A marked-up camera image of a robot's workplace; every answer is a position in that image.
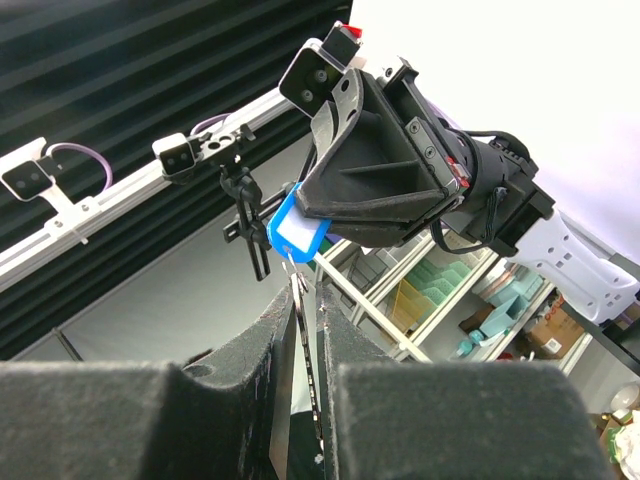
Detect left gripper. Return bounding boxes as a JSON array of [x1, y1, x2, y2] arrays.
[[296, 57, 470, 248]]

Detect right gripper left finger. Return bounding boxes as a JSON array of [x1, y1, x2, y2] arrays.
[[1, 288, 295, 479]]

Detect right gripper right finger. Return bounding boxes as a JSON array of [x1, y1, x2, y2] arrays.
[[316, 285, 614, 479]]

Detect blue key tag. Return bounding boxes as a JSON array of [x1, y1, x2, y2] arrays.
[[266, 182, 331, 264]]

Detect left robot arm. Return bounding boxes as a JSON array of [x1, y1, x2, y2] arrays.
[[290, 65, 639, 324]]

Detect storage shelf with bins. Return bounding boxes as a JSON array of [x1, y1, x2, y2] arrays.
[[309, 229, 640, 381]]

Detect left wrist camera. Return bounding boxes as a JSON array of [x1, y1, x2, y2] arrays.
[[278, 21, 363, 117]]

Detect black camera clamp mount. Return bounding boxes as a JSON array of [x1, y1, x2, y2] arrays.
[[191, 115, 293, 281]]

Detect overhead camera on rail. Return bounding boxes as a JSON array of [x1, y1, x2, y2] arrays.
[[151, 133, 196, 178]]

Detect aluminium frame rail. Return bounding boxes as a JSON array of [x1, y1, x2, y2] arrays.
[[1, 89, 293, 291]]

